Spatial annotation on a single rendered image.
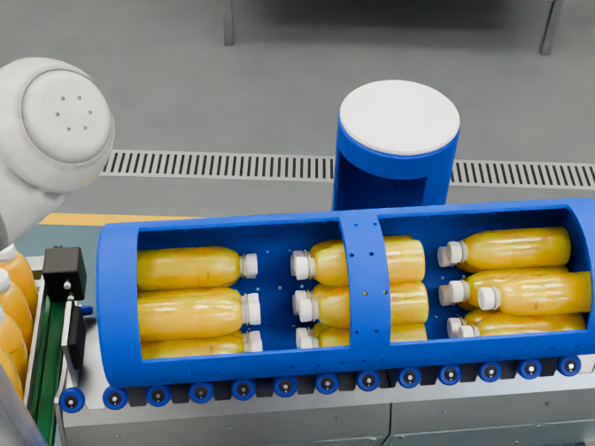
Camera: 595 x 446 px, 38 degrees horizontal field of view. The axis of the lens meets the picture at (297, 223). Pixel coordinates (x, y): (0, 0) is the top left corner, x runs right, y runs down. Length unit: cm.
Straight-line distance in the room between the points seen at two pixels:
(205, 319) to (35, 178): 84
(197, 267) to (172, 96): 239
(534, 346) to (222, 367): 53
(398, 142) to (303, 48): 224
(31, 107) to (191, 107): 315
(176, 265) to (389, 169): 64
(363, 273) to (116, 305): 40
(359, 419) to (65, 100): 112
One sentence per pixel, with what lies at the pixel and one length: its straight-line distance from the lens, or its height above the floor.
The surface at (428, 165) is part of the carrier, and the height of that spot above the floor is 99.
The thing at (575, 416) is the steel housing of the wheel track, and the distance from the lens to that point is 176.
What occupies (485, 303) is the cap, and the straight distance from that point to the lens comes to 151.
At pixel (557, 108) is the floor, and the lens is 395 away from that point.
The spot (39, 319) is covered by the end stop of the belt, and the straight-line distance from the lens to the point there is 169.
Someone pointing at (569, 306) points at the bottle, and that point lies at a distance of 155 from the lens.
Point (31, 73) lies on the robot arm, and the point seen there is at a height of 189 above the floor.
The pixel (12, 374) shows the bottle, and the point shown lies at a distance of 153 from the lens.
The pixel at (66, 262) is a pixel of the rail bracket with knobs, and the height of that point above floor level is 100.
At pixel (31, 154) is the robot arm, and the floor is 186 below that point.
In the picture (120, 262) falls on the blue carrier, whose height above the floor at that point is 123.
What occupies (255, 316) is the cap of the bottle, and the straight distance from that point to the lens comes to 145.
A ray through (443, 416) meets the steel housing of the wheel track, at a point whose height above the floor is 87.
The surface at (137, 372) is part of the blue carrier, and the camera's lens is 144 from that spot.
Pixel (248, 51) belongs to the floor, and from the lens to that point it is 410.
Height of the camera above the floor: 224
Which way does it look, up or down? 44 degrees down
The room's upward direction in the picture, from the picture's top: 2 degrees clockwise
